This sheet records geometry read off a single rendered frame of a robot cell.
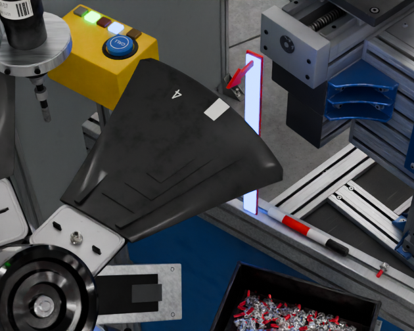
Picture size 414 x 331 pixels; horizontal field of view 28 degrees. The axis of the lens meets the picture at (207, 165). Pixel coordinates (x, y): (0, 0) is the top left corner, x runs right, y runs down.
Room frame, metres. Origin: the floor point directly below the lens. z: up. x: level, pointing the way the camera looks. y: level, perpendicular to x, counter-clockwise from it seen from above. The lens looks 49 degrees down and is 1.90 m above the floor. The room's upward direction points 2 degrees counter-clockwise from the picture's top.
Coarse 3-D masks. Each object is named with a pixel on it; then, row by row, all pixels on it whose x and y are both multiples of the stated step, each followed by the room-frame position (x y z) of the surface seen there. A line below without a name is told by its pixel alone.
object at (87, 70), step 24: (72, 24) 1.02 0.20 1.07; (96, 24) 1.02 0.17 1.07; (72, 48) 0.96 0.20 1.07; (96, 48) 0.96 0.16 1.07; (144, 48) 0.96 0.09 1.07; (48, 72) 0.99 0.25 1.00; (72, 72) 0.96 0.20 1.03; (96, 72) 0.93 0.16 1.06; (120, 72) 0.91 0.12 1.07; (96, 96) 0.93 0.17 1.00; (120, 96) 0.90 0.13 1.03
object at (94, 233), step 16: (64, 208) 0.57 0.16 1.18; (48, 224) 0.54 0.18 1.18; (64, 224) 0.54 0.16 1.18; (80, 224) 0.54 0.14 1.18; (96, 224) 0.54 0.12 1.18; (32, 240) 0.52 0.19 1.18; (48, 240) 0.52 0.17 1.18; (64, 240) 0.52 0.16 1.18; (96, 240) 0.52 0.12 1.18; (112, 240) 0.52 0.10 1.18; (80, 256) 0.50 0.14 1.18; (96, 256) 0.50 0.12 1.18; (112, 256) 0.50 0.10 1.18; (96, 272) 0.48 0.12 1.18
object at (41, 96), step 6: (42, 84) 0.52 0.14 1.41; (36, 90) 0.52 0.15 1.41; (42, 90) 0.52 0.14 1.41; (36, 96) 0.52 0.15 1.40; (42, 96) 0.52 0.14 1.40; (42, 102) 0.52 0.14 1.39; (42, 108) 0.52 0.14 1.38; (48, 108) 0.52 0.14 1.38; (48, 114) 0.52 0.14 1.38; (48, 120) 0.52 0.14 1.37
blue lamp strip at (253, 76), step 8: (248, 56) 0.80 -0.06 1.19; (256, 64) 0.79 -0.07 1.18; (248, 72) 0.80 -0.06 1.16; (256, 72) 0.79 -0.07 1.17; (248, 80) 0.80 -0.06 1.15; (256, 80) 0.79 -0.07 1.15; (248, 88) 0.80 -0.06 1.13; (256, 88) 0.79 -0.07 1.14; (248, 96) 0.80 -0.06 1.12; (256, 96) 0.79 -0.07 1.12; (248, 104) 0.80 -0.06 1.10; (256, 104) 0.79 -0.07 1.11; (248, 112) 0.80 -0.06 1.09; (256, 112) 0.79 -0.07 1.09; (248, 120) 0.80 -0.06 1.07; (256, 120) 0.79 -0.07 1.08; (256, 128) 0.79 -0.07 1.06; (248, 200) 0.80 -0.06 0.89; (248, 208) 0.80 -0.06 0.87
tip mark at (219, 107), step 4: (216, 100) 0.72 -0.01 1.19; (220, 100) 0.72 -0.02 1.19; (212, 104) 0.71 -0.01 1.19; (216, 104) 0.71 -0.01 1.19; (220, 104) 0.72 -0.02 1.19; (224, 104) 0.72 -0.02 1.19; (208, 108) 0.71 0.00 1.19; (212, 108) 0.71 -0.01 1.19; (216, 108) 0.71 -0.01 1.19; (220, 108) 0.71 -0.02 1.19; (224, 108) 0.71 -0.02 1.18; (204, 112) 0.70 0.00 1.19; (208, 112) 0.70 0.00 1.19; (212, 112) 0.70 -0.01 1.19; (216, 112) 0.70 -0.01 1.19; (220, 112) 0.70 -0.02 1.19; (212, 116) 0.70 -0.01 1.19; (216, 116) 0.70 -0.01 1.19
